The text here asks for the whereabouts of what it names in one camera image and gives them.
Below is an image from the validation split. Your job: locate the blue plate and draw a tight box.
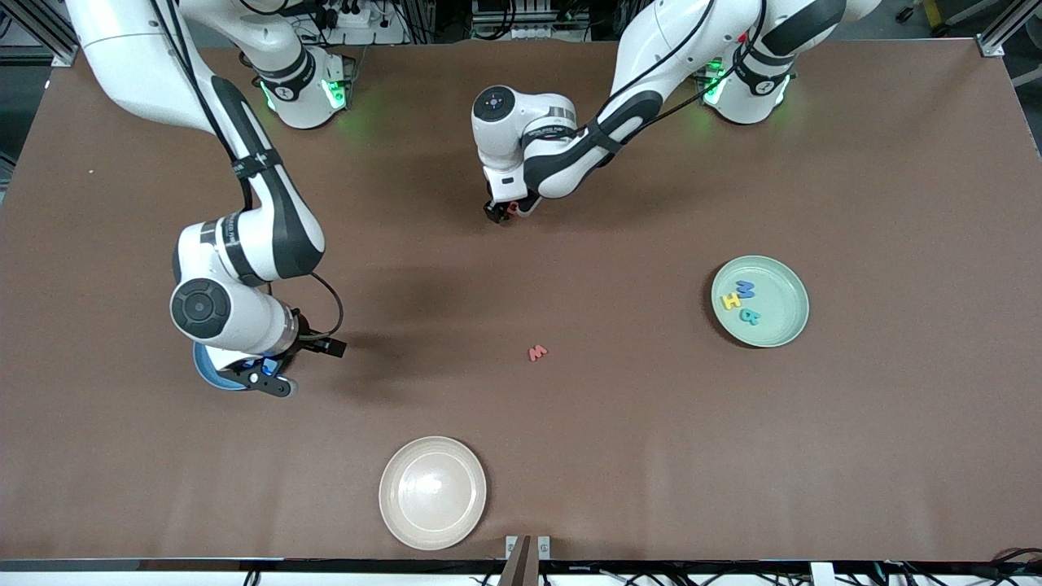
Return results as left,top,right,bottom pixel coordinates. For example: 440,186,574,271
193,342,249,391

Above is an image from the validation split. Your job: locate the light green plate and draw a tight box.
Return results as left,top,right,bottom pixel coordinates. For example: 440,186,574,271
711,255,811,349

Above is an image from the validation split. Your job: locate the brown table mat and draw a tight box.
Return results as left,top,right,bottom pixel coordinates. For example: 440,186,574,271
0,38,1042,562

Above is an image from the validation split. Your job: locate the grey electronics rack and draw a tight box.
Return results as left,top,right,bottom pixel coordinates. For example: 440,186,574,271
472,0,591,42

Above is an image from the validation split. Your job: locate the beige plate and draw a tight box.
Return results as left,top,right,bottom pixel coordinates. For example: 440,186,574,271
378,435,488,551

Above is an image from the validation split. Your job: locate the grey metal clamp bracket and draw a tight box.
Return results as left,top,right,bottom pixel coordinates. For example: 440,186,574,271
505,535,551,586

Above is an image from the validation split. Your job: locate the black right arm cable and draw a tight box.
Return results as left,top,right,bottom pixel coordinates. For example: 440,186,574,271
155,0,345,339

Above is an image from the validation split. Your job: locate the aluminium frame post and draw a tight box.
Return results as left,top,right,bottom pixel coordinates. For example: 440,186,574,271
979,0,1042,58
0,0,80,68

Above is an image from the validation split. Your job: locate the white power strip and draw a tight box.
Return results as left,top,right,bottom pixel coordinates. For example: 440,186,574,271
322,0,383,29

